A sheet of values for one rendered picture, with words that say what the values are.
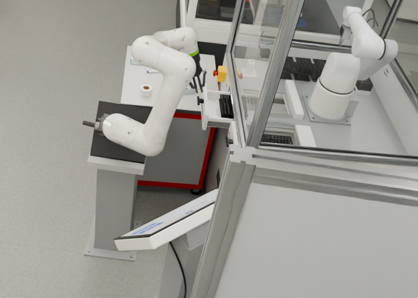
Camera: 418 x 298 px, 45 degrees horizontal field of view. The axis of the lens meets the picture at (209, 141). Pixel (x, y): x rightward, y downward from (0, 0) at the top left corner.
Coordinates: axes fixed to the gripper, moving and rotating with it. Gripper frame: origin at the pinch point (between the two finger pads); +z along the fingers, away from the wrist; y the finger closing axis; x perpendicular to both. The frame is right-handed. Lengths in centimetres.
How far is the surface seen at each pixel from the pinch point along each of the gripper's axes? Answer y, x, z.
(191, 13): 1, -77, -7
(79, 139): 99, -57, 64
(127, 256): 60, 44, 76
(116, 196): 52, 40, 28
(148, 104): 30.8, -8.3, 7.8
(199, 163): 12, -8, 61
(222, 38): -16, -77, 16
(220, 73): -12.0, -26.2, 8.5
